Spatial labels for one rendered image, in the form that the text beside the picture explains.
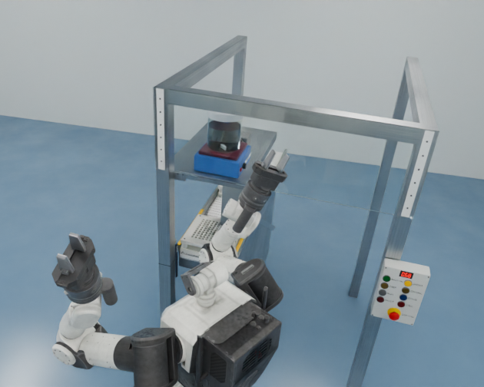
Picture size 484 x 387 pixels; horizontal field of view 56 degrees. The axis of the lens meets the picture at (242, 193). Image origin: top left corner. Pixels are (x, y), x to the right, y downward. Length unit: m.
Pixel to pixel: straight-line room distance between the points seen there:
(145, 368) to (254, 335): 0.30
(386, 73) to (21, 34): 4.13
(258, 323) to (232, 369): 0.15
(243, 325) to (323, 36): 4.06
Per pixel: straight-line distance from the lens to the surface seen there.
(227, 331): 1.30
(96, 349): 1.38
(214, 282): 1.31
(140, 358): 1.26
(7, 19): 6.17
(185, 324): 1.31
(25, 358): 3.08
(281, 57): 5.11
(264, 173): 1.43
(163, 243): 2.11
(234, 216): 1.52
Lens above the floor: 2.23
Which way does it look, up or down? 30 degrees down
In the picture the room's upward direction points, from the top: 5 degrees clockwise
